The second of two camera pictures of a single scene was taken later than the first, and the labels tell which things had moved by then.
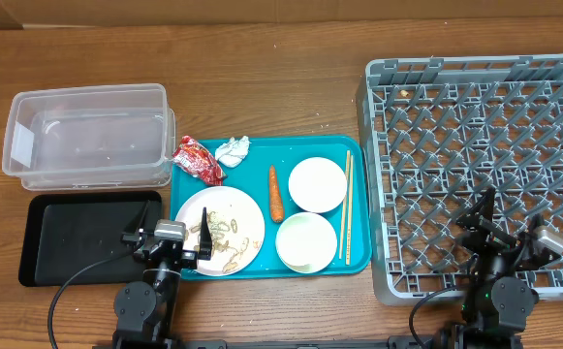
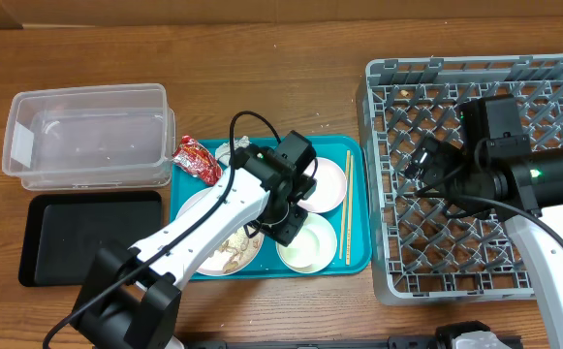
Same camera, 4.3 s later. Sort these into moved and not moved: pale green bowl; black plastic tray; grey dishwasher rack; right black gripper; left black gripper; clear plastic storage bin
Moved: right black gripper; left black gripper
Not moved: black plastic tray; pale green bowl; clear plastic storage bin; grey dishwasher rack
